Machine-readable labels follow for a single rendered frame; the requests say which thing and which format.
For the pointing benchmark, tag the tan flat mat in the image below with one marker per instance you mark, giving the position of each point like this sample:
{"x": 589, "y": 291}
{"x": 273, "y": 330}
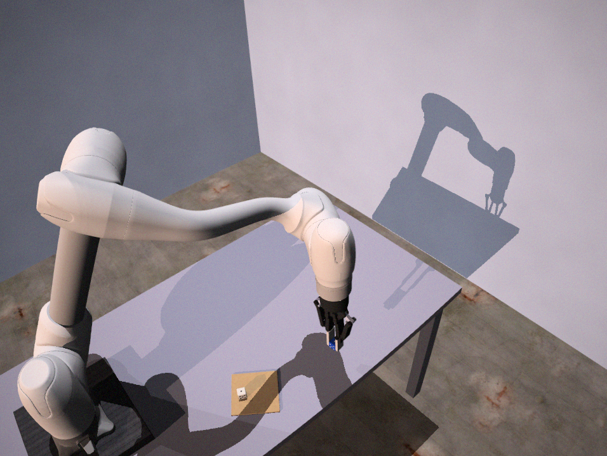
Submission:
{"x": 262, "y": 393}

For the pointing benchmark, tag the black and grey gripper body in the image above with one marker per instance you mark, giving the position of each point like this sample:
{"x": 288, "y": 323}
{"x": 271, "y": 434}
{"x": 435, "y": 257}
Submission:
{"x": 336, "y": 307}

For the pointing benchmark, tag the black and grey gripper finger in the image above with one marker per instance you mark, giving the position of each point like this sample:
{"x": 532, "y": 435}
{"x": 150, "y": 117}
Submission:
{"x": 324, "y": 316}
{"x": 342, "y": 331}

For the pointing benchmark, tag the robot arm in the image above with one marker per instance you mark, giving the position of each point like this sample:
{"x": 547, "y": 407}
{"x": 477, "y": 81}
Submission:
{"x": 87, "y": 201}

